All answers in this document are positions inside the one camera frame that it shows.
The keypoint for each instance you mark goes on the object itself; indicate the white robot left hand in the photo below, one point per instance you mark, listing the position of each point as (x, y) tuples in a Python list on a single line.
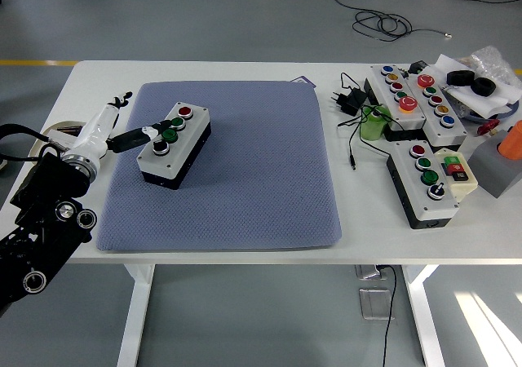
[(95, 130)]

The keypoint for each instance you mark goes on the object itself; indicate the grey four-button control box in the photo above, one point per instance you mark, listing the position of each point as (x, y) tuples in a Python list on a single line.
[(410, 171), (191, 127)]

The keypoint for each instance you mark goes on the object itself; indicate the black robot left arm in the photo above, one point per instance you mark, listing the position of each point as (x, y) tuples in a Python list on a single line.
[(45, 187)]

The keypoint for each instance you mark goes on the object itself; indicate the grey five-button control box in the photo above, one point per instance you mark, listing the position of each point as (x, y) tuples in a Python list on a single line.
[(381, 81), (448, 134)]

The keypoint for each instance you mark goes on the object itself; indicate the red mushroom button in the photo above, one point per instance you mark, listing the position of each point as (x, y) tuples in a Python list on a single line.
[(487, 128)]

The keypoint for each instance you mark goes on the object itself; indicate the dark cylindrical item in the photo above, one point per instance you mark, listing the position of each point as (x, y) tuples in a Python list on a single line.
[(69, 130)]

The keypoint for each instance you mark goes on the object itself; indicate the white rounded tray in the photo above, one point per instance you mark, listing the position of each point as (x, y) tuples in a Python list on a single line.
[(65, 139)]

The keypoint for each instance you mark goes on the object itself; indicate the blue-grey textured mat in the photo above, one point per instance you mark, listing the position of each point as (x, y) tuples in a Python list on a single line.
[(253, 171)]

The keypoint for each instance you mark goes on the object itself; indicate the white table leg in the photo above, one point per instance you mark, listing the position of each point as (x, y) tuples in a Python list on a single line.
[(424, 314), (136, 314)]

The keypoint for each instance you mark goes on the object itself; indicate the purple card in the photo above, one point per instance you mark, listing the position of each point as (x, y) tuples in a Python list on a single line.
[(306, 80)]

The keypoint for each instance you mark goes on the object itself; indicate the green plastic bottle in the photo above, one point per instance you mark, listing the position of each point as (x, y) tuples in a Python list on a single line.
[(371, 128)]

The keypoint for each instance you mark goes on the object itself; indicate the grey under-table power box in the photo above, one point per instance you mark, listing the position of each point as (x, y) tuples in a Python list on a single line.
[(367, 272)]

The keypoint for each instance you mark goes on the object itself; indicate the small black device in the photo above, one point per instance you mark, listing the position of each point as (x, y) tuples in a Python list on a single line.
[(418, 66)]

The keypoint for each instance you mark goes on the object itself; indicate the metal floor socket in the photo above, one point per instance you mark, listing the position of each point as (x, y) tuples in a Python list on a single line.
[(375, 303)]

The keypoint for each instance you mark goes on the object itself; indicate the white foam sheet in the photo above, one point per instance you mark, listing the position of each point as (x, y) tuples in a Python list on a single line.
[(489, 102)]

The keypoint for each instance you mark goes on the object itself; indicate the grey block box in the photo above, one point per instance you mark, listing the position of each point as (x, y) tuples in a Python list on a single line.
[(489, 167)]

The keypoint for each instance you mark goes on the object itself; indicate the clear bubble wrap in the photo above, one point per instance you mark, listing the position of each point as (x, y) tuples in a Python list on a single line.
[(489, 59)]

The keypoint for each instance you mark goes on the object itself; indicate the orange cylinder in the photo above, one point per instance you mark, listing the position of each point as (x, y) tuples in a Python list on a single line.
[(511, 142)]

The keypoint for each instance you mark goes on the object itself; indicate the cream three-button switch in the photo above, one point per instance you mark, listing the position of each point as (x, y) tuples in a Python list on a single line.
[(467, 185)]

